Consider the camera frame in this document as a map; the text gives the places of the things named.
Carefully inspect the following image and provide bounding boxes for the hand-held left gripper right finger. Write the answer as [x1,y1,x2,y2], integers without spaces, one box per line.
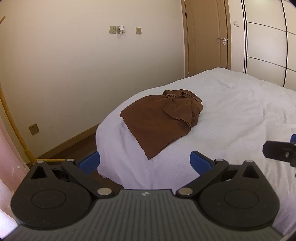
[175,151,261,199]

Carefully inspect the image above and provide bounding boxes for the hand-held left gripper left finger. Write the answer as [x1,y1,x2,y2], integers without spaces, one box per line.
[30,151,115,199]

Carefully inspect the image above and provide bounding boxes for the brown garment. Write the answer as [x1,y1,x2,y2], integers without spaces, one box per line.
[120,89,203,160]

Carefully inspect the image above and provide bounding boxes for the wooden baseboard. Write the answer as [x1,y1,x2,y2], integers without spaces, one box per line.
[26,123,100,166]

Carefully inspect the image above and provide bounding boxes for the bed with white sheet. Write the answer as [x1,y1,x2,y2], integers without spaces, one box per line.
[95,67,296,234]

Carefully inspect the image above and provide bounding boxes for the pink curtain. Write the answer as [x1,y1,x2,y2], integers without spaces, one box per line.
[0,116,33,229]

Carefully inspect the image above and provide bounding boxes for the white panelled wardrobe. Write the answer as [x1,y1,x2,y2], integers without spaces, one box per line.
[228,0,296,90]

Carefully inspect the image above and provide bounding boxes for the wooden door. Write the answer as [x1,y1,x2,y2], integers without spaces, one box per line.
[181,0,232,78]

